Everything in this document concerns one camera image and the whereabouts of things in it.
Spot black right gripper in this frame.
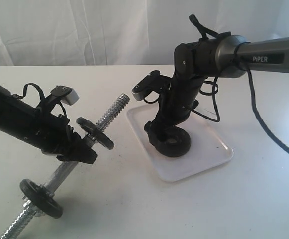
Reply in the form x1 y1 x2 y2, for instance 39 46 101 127
144 69 204 157

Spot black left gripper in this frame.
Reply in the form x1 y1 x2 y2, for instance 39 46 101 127
22 109 97 165

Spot black weight plate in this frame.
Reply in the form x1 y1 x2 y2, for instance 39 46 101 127
155 126 191 158
19 179 63 219

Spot chrome threaded dumbbell bar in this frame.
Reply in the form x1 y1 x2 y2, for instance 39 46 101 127
0 93 130 239

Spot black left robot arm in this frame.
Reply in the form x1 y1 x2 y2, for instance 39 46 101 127
0 83 97 164

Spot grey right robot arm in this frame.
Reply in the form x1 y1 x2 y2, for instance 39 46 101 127
133 34 289 157

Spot black weight plate far end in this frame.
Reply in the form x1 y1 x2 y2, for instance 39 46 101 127
76 117 114 150

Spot white rectangular plastic tray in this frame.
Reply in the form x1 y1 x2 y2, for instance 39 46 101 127
126 104 234 182

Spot chrome spin-lock collar nut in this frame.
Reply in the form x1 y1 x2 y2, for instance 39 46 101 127
22 195 45 217

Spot white curtain backdrop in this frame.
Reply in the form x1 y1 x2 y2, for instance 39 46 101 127
0 0 289 66

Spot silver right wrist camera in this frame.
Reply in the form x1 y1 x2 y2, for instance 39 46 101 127
131 70 161 101

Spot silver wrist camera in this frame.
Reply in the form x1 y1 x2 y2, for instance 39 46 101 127
50 85 80 106
131 70 161 101

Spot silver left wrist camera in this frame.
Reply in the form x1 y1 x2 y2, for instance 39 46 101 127
50 85 80 106

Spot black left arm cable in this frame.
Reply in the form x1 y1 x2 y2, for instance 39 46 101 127
12 83 68 118

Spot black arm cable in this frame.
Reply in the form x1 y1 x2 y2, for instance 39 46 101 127
12 83 68 118
189 14 289 161

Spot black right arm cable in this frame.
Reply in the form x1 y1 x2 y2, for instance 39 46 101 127
189 14 289 161

